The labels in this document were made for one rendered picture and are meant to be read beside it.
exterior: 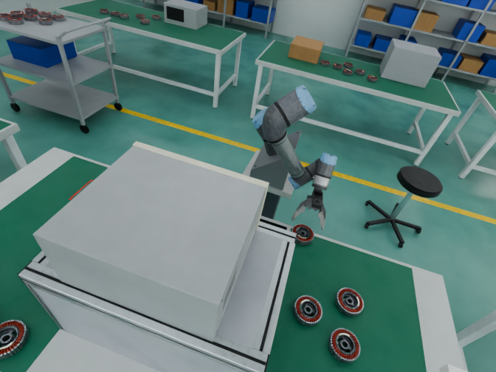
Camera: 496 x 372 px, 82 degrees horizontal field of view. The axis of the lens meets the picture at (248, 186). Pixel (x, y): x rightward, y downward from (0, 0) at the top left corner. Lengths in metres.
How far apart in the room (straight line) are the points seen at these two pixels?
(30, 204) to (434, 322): 1.88
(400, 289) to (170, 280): 1.14
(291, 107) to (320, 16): 6.36
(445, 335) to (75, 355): 1.40
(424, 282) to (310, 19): 6.57
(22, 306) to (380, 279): 1.45
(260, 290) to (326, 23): 6.98
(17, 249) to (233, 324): 1.02
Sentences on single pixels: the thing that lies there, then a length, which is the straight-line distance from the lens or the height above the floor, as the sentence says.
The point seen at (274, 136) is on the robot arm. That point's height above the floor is 1.23.
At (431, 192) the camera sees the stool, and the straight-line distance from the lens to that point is 2.58.
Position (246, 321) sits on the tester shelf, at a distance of 0.82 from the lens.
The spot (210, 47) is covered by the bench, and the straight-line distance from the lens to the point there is 3.66.
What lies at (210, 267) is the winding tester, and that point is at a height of 1.32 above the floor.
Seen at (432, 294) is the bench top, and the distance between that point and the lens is 1.63.
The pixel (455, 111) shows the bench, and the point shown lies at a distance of 3.68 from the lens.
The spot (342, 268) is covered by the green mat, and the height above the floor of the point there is 0.75.
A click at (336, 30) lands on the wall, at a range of 7.52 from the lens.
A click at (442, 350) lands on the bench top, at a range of 1.50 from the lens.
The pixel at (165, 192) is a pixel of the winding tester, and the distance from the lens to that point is 0.79.
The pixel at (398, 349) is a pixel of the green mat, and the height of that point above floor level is 0.75.
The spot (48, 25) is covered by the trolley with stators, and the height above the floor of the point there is 0.90.
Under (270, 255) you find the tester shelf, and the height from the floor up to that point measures 1.11.
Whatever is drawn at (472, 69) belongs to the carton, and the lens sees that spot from 7.52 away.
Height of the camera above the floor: 1.87
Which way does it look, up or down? 42 degrees down
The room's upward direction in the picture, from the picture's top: 11 degrees clockwise
